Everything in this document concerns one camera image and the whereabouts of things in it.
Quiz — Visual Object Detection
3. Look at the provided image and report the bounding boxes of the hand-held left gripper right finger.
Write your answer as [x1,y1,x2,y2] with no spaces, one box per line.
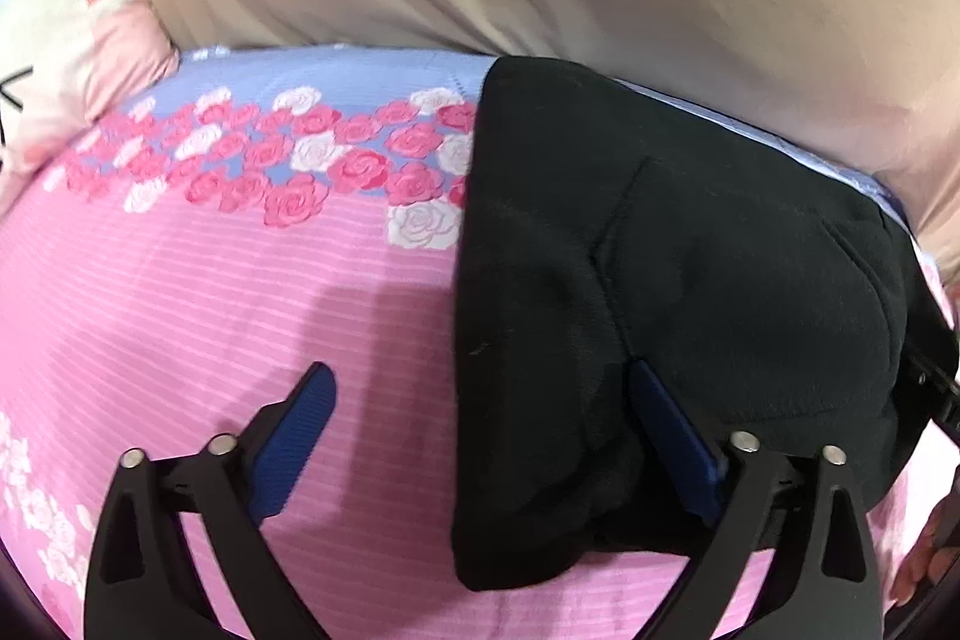
[628,359,886,640]

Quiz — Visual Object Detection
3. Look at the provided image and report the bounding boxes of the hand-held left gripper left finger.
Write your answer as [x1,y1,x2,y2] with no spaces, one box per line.
[84,361,336,640]

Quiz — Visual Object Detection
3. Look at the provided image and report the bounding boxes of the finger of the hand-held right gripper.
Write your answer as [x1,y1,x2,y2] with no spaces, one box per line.
[904,332,960,450]

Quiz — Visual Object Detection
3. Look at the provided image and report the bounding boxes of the black pants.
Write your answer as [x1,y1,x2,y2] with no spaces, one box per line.
[450,55,953,592]

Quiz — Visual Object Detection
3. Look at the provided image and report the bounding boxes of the person's right hand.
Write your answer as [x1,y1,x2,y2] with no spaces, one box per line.
[891,497,960,611]

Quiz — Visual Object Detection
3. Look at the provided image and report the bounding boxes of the pink rose print bedsheet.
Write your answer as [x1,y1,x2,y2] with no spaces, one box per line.
[0,44,960,640]

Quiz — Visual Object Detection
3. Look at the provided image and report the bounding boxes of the pink white printed pillow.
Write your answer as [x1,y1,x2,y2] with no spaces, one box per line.
[0,0,181,214]

